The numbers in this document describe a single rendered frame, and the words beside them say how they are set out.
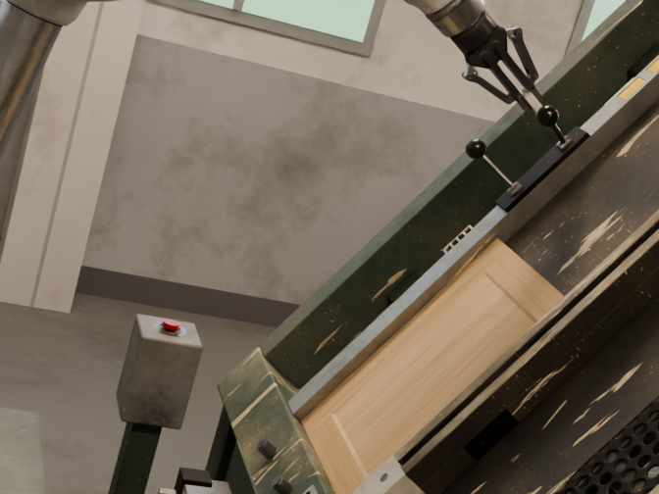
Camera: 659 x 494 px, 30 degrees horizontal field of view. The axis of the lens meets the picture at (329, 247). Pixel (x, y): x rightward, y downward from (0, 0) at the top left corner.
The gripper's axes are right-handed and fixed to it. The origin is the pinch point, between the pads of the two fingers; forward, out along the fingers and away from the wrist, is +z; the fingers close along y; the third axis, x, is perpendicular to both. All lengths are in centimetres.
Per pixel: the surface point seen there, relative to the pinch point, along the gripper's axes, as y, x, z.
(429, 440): 50, 40, 9
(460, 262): 28.1, 0.8, 12.1
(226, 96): 47, -289, 40
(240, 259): 90, -290, 96
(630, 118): -11.5, 0.8, 14.2
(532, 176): 8.2, -0.9, 10.5
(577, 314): 21.6, 43.9, 8.2
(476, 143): 11.5, -5.6, 0.1
